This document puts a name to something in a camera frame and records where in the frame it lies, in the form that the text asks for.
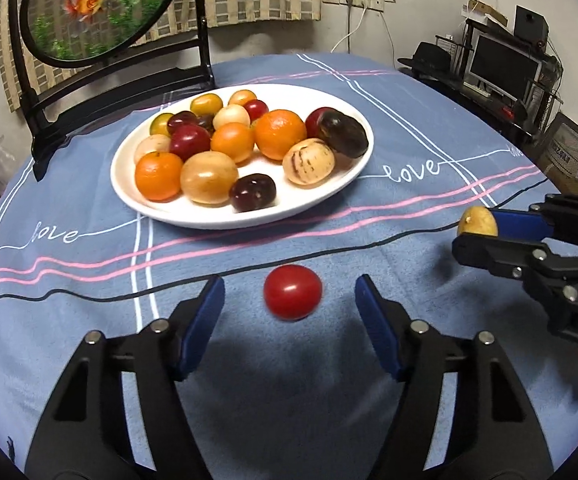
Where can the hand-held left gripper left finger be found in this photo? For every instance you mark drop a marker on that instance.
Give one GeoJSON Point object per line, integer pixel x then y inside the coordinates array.
{"type": "Point", "coordinates": [201, 327]}

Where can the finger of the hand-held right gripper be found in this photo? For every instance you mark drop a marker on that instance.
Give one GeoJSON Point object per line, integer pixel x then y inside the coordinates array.
{"type": "Point", "coordinates": [484, 255]}
{"type": "Point", "coordinates": [519, 222]}

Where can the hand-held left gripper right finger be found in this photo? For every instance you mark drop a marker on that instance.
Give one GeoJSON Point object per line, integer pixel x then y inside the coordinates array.
{"type": "Point", "coordinates": [379, 327]}

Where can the small yellow tomato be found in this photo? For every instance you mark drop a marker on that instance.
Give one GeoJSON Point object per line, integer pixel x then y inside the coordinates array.
{"type": "Point", "coordinates": [476, 221]}

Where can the small red tomato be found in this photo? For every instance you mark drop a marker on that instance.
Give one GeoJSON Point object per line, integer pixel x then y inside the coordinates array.
{"type": "Point", "coordinates": [292, 292]}
{"type": "Point", "coordinates": [256, 110]}

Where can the white oval plate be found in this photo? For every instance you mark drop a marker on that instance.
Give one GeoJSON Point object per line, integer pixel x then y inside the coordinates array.
{"type": "Point", "coordinates": [179, 215]}

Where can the dark maroon plum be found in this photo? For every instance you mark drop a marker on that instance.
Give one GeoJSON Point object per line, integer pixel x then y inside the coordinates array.
{"type": "Point", "coordinates": [252, 192]}

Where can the large tan asian pear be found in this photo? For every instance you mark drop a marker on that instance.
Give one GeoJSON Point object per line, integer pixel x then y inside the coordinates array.
{"type": "Point", "coordinates": [209, 177]}

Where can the striped cream pepino melon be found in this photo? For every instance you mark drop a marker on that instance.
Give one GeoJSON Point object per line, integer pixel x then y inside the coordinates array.
{"type": "Point", "coordinates": [309, 162]}

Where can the large dark purple tomato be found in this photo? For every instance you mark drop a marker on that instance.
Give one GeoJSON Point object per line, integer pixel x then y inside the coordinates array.
{"type": "Point", "coordinates": [344, 135]}

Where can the large red tomato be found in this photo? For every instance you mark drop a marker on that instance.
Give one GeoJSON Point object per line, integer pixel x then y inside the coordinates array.
{"type": "Point", "coordinates": [189, 142]}

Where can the small tan asian pear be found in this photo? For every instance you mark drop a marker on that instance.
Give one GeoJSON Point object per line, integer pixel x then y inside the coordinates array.
{"type": "Point", "coordinates": [150, 147]}

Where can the dark purple oblong tomato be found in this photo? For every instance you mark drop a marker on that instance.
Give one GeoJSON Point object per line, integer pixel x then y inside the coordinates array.
{"type": "Point", "coordinates": [205, 122]}

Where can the olive yellow tomato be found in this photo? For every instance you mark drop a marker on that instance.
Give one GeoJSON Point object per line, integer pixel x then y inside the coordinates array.
{"type": "Point", "coordinates": [159, 125]}

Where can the dark red cherry tomato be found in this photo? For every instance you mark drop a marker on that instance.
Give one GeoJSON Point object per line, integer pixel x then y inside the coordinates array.
{"type": "Point", "coordinates": [180, 121]}

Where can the large orange mandarin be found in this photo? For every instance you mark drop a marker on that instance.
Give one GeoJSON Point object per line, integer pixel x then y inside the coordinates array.
{"type": "Point", "coordinates": [279, 135]}

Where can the pale cream asian pear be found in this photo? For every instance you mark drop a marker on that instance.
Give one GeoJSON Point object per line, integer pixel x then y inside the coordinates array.
{"type": "Point", "coordinates": [231, 116]}

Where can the dark red plum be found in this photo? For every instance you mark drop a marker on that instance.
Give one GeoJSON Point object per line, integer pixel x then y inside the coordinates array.
{"type": "Point", "coordinates": [314, 121]}

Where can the yellow-orange tomato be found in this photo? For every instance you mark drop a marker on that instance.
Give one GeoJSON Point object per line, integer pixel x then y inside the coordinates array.
{"type": "Point", "coordinates": [206, 105]}

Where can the small orange tomato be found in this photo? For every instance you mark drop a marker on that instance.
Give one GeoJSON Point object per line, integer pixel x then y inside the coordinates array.
{"type": "Point", "coordinates": [242, 97]}

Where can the black computer desk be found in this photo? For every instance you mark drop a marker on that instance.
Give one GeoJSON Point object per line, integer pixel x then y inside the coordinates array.
{"type": "Point", "coordinates": [474, 105]}

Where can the computer monitor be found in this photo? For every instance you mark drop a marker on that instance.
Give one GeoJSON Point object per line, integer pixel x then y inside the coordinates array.
{"type": "Point", "coordinates": [504, 62]}

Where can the blue striped tablecloth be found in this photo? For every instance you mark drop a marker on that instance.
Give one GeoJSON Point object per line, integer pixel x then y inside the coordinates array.
{"type": "Point", "coordinates": [19, 335]}

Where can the black hat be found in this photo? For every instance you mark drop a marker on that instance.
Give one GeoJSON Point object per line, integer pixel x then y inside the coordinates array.
{"type": "Point", "coordinates": [424, 60]}

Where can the black speaker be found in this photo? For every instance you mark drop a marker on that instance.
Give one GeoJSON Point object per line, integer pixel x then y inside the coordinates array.
{"type": "Point", "coordinates": [531, 24]}

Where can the flat cardboard box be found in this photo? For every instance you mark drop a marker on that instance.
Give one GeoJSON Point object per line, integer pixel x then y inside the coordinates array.
{"type": "Point", "coordinates": [484, 11]}

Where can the white socket strip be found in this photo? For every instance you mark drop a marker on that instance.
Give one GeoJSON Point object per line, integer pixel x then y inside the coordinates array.
{"type": "Point", "coordinates": [364, 1]}

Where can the black framed goldfish screen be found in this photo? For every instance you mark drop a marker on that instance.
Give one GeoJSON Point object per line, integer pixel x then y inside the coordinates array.
{"type": "Point", "coordinates": [104, 10]}

